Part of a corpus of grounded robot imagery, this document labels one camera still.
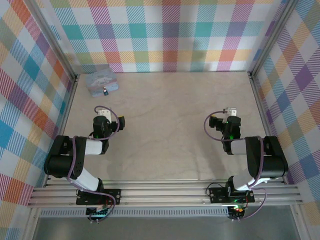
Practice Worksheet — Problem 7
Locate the right controller circuit board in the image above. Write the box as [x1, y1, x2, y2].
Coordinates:
[228, 205, 246, 219]

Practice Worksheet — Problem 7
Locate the controller circuit board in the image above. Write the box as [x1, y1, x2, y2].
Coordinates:
[228, 205, 246, 219]
[86, 206, 111, 218]

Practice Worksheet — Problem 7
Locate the left controller circuit board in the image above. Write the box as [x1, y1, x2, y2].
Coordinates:
[86, 206, 111, 218]

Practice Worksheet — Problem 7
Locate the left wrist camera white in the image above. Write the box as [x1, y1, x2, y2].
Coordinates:
[96, 108, 112, 120]

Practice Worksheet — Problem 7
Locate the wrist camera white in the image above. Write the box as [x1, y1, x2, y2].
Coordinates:
[96, 108, 112, 120]
[223, 106, 239, 118]

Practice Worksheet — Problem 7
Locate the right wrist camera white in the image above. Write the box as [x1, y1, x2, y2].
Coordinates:
[223, 106, 239, 118]

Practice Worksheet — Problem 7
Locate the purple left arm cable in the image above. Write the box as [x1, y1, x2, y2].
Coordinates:
[66, 105, 120, 223]

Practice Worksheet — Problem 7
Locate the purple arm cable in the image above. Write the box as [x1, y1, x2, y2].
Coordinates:
[203, 111, 267, 222]
[66, 105, 120, 223]

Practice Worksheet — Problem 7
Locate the aluminium side rail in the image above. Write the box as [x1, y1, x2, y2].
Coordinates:
[248, 72, 286, 185]
[42, 73, 80, 188]

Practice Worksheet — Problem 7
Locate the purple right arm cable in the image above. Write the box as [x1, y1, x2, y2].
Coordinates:
[203, 111, 267, 222]

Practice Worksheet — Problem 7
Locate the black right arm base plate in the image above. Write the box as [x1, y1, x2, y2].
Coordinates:
[208, 186, 256, 204]

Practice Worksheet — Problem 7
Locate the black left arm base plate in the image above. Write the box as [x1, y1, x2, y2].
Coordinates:
[76, 188, 122, 206]

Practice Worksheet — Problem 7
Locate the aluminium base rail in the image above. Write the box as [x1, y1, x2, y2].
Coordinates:
[26, 178, 304, 208]

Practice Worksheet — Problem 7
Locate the slotted grey cable duct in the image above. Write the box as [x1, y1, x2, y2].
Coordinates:
[39, 208, 230, 218]

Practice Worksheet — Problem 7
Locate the aluminium frame post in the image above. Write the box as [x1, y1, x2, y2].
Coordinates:
[26, 0, 80, 81]
[246, 0, 300, 78]

